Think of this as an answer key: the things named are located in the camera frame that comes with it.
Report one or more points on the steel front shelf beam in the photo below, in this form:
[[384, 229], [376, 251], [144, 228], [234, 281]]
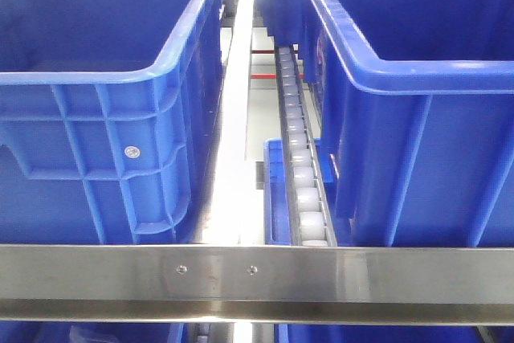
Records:
[[341, 285]]

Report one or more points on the white roller track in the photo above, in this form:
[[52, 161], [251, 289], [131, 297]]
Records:
[[295, 125]]

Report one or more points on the blue bin at left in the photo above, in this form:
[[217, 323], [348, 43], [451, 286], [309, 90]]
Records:
[[107, 115]]

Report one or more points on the blue bin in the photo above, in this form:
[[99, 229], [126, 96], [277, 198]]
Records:
[[415, 104], [107, 115]]

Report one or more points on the blue bin at right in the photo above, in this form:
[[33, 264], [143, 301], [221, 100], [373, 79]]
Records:
[[415, 104]]

